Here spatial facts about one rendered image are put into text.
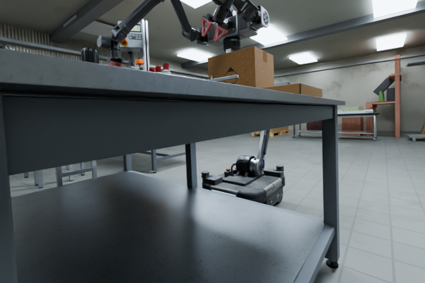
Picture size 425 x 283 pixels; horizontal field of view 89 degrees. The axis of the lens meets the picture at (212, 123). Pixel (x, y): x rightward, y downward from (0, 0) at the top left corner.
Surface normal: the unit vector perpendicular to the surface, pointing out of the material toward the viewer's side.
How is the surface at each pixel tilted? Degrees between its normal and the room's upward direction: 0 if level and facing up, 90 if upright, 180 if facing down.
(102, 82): 90
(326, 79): 90
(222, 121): 90
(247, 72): 90
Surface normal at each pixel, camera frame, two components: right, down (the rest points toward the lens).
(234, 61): -0.61, 0.06
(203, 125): 0.77, 0.00
